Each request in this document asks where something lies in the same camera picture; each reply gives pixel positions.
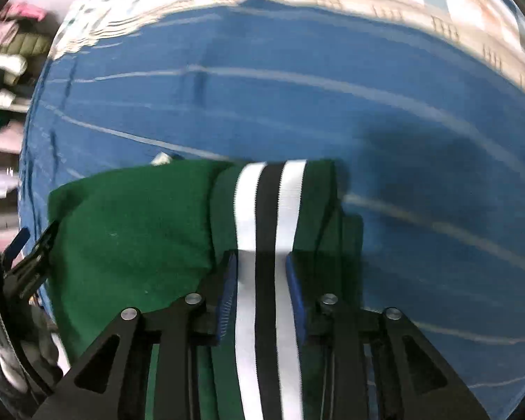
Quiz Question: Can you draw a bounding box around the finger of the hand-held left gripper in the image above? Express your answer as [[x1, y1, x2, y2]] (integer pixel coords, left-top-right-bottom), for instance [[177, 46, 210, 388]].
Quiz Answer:
[[2, 221, 61, 298], [3, 227, 30, 267]]

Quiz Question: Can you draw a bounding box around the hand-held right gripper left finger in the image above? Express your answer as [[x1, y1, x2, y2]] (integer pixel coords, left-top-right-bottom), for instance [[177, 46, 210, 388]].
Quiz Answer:
[[35, 249, 239, 420]]

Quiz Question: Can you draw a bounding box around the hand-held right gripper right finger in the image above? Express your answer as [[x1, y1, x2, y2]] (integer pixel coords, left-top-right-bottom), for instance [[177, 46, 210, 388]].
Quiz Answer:
[[284, 254, 491, 420]]

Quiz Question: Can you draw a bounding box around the green varsity jacket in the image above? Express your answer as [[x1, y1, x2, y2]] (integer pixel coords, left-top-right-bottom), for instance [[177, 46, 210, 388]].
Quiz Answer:
[[48, 159, 364, 420]]

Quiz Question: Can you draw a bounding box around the pile of clothes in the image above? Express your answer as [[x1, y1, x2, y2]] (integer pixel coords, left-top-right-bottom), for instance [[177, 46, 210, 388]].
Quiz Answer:
[[0, 2, 53, 154]]

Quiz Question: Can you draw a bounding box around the blue striped bed sheet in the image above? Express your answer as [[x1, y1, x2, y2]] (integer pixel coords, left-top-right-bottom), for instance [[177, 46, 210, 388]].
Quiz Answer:
[[20, 4, 525, 420]]

